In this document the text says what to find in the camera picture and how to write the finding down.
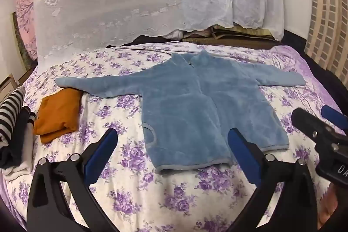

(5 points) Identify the black folded garment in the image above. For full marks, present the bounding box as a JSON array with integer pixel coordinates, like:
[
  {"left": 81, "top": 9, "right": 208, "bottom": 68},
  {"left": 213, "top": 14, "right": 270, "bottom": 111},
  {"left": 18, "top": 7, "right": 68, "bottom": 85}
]
[{"left": 0, "top": 106, "right": 32, "bottom": 169}]

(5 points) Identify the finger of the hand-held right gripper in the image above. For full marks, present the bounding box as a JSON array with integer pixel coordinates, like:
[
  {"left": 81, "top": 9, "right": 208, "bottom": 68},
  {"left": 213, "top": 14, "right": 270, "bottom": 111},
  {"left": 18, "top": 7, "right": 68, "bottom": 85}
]
[
  {"left": 321, "top": 105, "right": 348, "bottom": 131},
  {"left": 291, "top": 107, "right": 334, "bottom": 140}
]

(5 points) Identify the wooden cabinet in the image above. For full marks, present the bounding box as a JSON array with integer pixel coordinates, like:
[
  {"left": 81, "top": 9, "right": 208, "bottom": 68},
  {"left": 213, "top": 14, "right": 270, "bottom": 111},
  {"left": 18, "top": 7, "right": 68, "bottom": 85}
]
[{"left": 0, "top": 73, "right": 20, "bottom": 105}]

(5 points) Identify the black white striped garment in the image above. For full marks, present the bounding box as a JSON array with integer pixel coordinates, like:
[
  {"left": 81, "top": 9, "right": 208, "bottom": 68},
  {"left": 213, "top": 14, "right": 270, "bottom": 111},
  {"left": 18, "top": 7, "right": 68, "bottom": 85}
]
[{"left": 0, "top": 85, "right": 36, "bottom": 148}]

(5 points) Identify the grey padded garment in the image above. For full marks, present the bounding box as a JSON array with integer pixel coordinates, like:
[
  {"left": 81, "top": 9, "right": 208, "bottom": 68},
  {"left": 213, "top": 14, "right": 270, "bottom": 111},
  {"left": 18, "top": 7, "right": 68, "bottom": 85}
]
[{"left": 162, "top": 29, "right": 186, "bottom": 41}]

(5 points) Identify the white folded cloth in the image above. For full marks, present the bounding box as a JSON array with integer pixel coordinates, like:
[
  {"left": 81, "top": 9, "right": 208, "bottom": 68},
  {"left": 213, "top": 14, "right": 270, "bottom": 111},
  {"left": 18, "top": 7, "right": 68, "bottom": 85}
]
[{"left": 2, "top": 123, "right": 35, "bottom": 181}]

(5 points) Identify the pink floral pillow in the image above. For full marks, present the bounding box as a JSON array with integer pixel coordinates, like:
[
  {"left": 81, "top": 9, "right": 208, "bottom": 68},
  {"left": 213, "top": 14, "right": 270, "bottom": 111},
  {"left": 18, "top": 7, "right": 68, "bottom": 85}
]
[{"left": 15, "top": 0, "right": 39, "bottom": 61}]

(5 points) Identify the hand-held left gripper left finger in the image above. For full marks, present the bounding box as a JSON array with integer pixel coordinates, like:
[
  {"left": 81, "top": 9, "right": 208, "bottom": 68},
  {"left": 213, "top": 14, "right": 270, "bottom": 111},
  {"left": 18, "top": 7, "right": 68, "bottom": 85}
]
[{"left": 27, "top": 127, "right": 120, "bottom": 232}]

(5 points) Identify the orange folded cloth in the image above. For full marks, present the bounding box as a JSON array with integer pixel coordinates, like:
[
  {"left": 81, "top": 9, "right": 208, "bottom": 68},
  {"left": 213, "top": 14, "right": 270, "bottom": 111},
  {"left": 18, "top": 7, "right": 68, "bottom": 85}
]
[{"left": 33, "top": 87, "right": 83, "bottom": 144}]

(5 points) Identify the stack of brown folded blankets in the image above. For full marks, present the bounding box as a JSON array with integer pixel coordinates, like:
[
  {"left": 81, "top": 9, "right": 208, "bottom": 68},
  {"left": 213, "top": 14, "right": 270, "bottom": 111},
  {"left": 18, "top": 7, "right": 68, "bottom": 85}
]
[{"left": 182, "top": 25, "right": 276, "bottom": 45}]

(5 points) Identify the blue fleece jacket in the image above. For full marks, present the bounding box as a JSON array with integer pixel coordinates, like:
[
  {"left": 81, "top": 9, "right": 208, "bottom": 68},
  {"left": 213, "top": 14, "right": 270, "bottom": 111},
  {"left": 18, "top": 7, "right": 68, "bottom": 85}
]
[{"left": 54, "top": 49, "right": 307, "bottom": 175}]

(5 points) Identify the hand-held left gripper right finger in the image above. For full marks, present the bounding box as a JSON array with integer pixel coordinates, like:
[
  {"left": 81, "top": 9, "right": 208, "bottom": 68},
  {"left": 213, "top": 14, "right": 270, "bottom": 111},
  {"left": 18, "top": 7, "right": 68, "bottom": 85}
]
[{"left": 227, "top": 127, "right": 318, "bottom": 232}]

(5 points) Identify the purple floral bedsheet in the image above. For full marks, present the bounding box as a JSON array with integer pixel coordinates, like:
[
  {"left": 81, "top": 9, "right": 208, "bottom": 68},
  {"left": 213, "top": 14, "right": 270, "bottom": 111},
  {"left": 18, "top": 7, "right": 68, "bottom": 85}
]
[{"left": 0, "top": 41, "right": 347, "bottom": 232}]

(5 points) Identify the person's right hand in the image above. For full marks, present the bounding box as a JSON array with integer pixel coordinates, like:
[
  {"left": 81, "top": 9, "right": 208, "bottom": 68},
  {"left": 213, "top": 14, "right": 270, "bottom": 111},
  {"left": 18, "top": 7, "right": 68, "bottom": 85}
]
[{"left": 318, "top": 185, "right": 340, "bottom": 230}]

